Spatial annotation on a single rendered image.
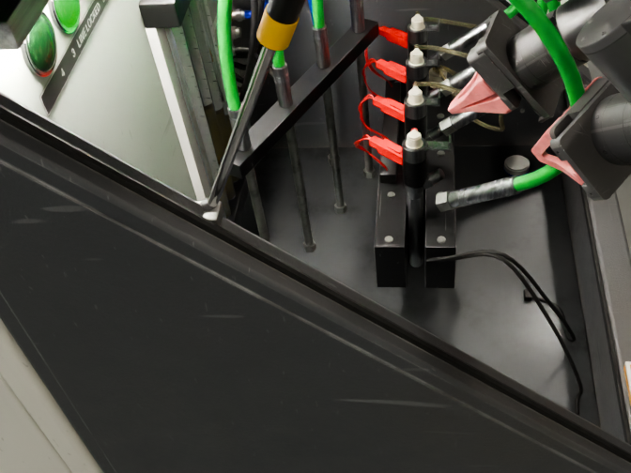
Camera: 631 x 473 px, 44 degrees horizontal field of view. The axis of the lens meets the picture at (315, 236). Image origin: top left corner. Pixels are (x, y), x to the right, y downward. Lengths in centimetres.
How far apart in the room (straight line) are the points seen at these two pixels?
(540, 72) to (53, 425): 57
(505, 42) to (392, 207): 31
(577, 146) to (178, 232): 32
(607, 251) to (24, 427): 69
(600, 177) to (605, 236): 38
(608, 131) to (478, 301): 50
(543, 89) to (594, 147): 16
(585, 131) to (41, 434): 57
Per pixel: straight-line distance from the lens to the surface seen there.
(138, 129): 83
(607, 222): 105
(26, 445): 86
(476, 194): 79
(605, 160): 66
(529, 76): 77
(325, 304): 57
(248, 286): 56
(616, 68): 57
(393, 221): 99
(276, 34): 43
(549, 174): 75
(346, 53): 106
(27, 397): 77
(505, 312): 109
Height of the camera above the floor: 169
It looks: 47 degrees down
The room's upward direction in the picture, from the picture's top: 9 degrees counter-clockwise
